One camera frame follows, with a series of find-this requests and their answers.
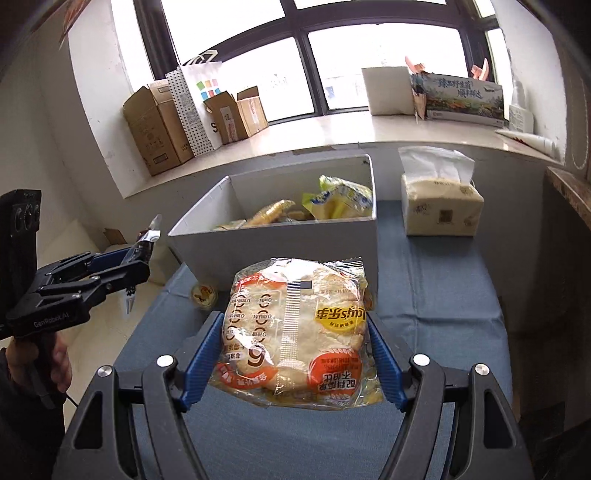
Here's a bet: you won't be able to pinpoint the person's left forearm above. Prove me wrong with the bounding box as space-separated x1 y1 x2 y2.
0 351 75 480

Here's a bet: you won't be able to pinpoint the small open cardboard box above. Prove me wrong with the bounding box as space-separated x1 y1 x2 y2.
236 85 269 137
203 91 252 145

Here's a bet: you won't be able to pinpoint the person's left hand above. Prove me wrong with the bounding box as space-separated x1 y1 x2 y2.
4 332 74 394

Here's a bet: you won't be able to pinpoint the printed landscape box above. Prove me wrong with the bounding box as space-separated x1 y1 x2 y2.
422 74 506 128

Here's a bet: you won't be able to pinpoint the white cardboard box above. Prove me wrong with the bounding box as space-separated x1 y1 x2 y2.
167 154 379 310

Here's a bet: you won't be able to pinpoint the large brown cardboard box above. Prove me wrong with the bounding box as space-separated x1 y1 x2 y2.
122 79 195 177

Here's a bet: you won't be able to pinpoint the white plastic bottle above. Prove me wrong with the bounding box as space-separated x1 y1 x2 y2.
508 78 535 132

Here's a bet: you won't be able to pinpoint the blue tablecloth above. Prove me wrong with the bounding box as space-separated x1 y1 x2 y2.
113 198 513 480

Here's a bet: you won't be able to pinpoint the white tube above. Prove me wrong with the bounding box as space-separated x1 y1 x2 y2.
495 128 559 155

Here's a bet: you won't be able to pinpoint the bread packet orange labels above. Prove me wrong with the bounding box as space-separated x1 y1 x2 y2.
208 257 385 409

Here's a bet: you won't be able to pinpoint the wooden side counter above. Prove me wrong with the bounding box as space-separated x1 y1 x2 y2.
545 166 591 217

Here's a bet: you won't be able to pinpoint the yellow-green snack packet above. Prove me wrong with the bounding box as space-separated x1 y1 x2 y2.
302 174 374 220

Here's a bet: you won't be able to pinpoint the polka dot paper bag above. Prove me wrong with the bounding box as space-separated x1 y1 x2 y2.
165 65 218 158

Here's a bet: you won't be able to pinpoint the small round jelly cup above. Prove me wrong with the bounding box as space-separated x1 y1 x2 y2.
191 282 219 309

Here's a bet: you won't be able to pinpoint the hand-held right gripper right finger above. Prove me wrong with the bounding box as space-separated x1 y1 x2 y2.
367 314 527 480

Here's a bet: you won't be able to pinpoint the tan yellow snack packet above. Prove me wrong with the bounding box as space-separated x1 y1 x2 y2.
242 199 296 227

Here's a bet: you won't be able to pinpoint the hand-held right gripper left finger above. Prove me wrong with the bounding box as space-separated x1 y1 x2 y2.
65 311 227 480

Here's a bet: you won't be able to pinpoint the tissue pack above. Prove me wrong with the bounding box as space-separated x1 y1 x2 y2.
398 146 485 237

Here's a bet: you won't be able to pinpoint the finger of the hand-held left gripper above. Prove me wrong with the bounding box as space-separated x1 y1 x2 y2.
34 262 151 303
39 247 151 282

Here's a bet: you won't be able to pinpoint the black window frame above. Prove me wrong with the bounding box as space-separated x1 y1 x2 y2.
134 0 504 125

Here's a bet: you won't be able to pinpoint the white paper bag coloured squares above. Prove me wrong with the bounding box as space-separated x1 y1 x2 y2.
178 50 232 148

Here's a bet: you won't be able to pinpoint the white box on windowsill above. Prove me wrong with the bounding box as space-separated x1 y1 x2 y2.
361 66 415 116

